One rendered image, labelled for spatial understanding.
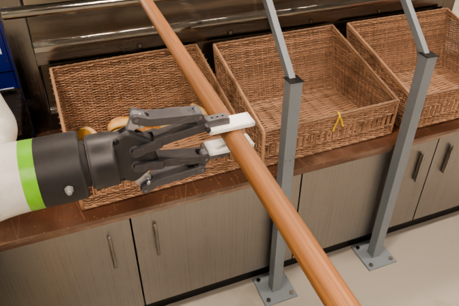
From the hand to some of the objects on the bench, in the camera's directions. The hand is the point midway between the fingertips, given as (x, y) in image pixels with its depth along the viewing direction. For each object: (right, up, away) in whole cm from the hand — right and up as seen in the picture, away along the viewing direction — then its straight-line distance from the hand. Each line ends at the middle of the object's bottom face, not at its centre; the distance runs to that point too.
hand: (229, 134), depth 65 cm
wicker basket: (-29, -5, +97) cm, 101 cm away
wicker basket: (+28, +6, +114) cm, 117 cm away
